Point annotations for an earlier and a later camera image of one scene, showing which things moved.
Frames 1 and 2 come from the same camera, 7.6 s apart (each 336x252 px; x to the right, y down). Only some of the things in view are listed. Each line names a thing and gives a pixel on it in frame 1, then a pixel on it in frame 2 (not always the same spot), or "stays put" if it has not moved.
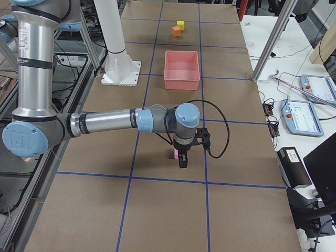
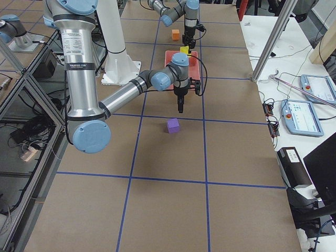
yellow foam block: [180, 24] → [185, 49]
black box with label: [293, 169] stays put
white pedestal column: [120, 69] stays put
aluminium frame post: [280, 26] stays put
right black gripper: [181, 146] → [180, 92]
